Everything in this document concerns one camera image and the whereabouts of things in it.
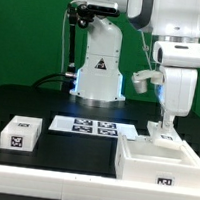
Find white cabinet body box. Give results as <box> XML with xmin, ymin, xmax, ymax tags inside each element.
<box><xmin>114</xmin><ymin>136</ymin><xmax>200</xmax><ymax>189</ymax></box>

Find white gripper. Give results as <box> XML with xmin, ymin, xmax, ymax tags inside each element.
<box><xmin>152</xmin><ymin>41</ymin><xmax>200</xmax><ymax>131</ymax></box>

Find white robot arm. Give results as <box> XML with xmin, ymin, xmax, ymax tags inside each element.
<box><xmin>68</xmin><ymin>0</ymin><xmax>200</xmax><ymax>131</ymax></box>

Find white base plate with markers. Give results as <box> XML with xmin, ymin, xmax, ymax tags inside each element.
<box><xmin>49</xmin><ymin>115</ymin><xmax>137</xmax><ymax>140</ymax></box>

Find white front rail fence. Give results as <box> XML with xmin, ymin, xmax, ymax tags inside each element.
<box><xmin>0</xmin><ymin>165</ymin><xmax>200</xmax><ymax>200</ymax></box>

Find black camera on stand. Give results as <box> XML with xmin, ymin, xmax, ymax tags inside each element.
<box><xmin>87</xmin><ymin>0</ymin><xmax>120</xmax><ymax>17</ymax></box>

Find white cabinet door panel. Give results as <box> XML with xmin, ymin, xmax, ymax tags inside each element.
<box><xmin>136</xmin><ymin>135</ymin><xmax>153</xmax><ymax>144</ymax></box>
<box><xmin>147</xmin><ymin>121</ymin><xmax>183</xmax><ymax>150</ymax></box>

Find small white box with marker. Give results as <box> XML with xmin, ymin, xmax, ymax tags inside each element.
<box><xmin>0</xmin><ymin>116</ymin><xmax>42</xmax><ymax>151</ymax></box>

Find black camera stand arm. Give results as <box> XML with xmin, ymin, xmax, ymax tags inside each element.
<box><xmin>66</xmin><ymin>4</ymin><xmax>94</xmax><ymax>73</ymax></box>

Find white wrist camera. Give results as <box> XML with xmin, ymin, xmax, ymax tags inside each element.
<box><xmin>132</xmin><ymin>69</ymin><xmax>163</xmax><ymax>94</ymax></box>

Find black cables at robot base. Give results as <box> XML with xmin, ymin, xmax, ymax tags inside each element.
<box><xmin>31</xmin><ymin>67</ymin><xmax>79</xmax><ymax>93</ymax></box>

